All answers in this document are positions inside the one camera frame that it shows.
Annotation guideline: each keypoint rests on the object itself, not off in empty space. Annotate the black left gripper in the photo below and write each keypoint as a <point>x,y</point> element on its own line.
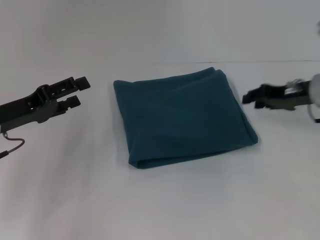
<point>25,110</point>

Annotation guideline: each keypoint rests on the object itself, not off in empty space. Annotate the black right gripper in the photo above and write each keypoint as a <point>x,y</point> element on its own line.
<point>282,98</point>

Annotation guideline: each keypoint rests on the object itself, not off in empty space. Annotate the teal blue t-shirt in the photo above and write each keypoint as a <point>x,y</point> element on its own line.
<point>182,115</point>

